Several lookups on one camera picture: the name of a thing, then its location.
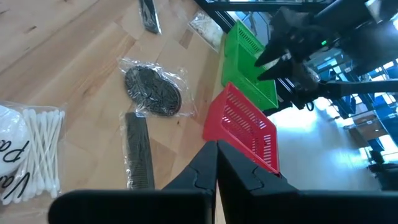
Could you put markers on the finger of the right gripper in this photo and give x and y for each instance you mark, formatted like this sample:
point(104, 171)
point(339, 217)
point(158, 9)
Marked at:
point(280, 71)
point(289, 28)

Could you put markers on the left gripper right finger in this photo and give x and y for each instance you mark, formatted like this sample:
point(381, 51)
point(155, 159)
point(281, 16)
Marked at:
point(242, 186)

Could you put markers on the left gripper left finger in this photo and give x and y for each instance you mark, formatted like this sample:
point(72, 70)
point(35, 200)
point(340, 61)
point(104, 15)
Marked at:
point(199, 174)

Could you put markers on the red plastic basket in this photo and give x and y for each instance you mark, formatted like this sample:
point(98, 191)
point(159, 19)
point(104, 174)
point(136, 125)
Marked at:
point(236, 124)

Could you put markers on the comb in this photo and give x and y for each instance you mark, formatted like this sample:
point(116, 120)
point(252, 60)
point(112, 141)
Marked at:
point(138, 152)
point(150, 15)

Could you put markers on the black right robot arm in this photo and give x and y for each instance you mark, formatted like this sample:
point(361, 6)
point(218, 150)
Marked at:
point(367, 37)

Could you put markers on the green plastic basket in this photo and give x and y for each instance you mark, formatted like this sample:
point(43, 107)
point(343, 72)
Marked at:
point(245, 81)
point(242, 37)

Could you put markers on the clear bag white contents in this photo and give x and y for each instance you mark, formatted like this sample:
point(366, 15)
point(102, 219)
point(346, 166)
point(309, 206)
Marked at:
point(207, 29)

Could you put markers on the black round brush in bag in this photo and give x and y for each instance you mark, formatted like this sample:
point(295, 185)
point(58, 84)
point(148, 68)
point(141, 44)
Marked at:
point(152, 90)

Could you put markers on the vanity pack swabs bag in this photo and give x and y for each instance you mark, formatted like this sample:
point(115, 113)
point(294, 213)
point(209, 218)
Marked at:
point(31, 149)

